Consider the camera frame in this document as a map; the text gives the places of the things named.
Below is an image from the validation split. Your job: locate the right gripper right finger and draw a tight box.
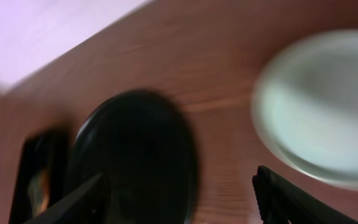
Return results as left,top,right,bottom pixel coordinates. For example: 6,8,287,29
252,166,358,224

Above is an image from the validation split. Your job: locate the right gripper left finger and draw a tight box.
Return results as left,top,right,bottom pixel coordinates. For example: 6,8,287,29
24,173,110,224

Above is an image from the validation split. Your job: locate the orange green scrub sponge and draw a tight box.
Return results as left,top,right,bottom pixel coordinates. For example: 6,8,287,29
27,169,50,217

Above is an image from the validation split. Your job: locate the light green plate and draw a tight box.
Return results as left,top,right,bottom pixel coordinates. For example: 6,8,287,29
251,29,358,191

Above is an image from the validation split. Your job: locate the rectangular black tray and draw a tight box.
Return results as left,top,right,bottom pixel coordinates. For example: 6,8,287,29
9,129,70,224

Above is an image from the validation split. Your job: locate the round black tray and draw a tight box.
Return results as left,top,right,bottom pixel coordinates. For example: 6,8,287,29
64,90,198,224

